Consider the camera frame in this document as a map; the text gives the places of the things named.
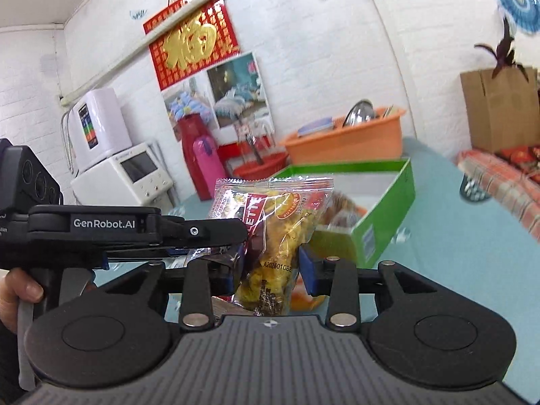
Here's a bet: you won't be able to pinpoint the white wall pipe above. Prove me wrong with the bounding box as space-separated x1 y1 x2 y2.
58 0 231 108

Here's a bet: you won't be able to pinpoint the red wall calendar gold character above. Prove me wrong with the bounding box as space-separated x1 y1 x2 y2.
142 0 241 92

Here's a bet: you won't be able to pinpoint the dark foil snack packet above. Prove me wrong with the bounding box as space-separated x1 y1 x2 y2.
185 245 247 298

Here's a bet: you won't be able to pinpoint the purple leaf plant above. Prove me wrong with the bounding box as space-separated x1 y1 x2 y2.
474 17 536 82

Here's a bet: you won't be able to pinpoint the bedding photo wall poster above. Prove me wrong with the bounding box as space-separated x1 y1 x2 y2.
162 51 271 144

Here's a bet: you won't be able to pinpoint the teal printed tablecloth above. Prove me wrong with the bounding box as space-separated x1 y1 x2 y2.
162 136 540 405

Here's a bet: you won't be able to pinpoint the white water purifier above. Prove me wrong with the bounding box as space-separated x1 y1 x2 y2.
66 88 132 173

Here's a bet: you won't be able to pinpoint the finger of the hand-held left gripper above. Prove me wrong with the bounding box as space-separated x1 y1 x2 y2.
161 215 249 250
105 244 238 263

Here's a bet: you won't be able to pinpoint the pink thermos bottle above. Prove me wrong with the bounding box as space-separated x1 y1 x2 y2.
192 135 228 200

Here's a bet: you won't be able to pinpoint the checked cloth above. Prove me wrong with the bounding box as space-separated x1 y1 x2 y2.
457 149 540 243

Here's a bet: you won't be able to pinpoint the red plastic basin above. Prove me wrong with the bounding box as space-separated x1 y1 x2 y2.
233 152 290 181

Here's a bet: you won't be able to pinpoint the metal pot lid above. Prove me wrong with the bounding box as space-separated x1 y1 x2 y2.
342 99 376 128

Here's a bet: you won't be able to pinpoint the glass pitcher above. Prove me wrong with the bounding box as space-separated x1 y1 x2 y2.
236 123 277 165

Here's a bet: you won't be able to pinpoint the brown cardboard box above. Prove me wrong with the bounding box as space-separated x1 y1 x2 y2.
460 66 540 155

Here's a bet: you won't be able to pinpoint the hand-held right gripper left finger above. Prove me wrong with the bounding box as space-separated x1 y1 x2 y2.
98 259 238 332

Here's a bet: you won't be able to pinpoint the clear packet of yellow snack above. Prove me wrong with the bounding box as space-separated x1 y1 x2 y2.
213 176 335 318

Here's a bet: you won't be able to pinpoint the person's left hand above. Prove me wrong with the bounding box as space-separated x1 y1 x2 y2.
0 269 45 335

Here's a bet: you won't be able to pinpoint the white countertop appliance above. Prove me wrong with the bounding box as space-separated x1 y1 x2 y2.
70 142 175 217

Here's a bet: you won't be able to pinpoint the red gift packets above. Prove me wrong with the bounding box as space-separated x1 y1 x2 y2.
498 144 540 186

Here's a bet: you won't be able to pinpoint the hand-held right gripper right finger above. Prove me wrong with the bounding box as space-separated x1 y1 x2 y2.
299 245 438 332

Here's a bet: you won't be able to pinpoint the orange snack packet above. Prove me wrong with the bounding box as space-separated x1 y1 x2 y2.
291 285 329 314

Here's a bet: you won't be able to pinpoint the red thermos bottle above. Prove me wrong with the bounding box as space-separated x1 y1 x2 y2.
177 114 217 201

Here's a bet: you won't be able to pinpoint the green cardboard box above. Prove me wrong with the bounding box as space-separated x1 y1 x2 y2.
270 157 417 268

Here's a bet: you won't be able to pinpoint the orange plastic basin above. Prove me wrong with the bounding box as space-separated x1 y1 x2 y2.
279 107 408 165

